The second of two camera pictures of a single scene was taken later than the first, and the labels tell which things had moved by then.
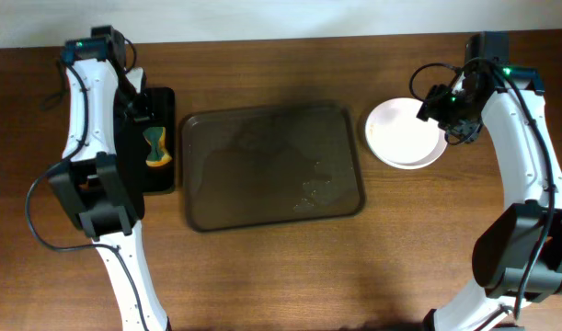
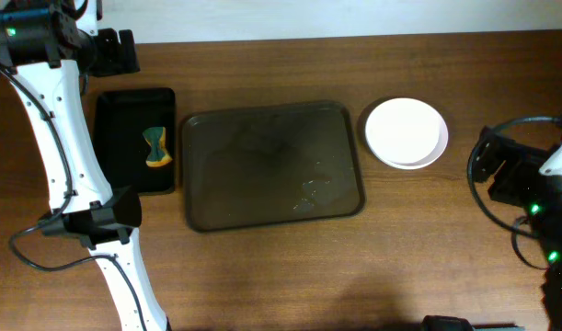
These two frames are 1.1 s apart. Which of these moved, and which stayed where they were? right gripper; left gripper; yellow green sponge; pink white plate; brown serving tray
Moved: right gripper; left gripper
Stayed: brown serving tray; pink white plate; yellow green sponge
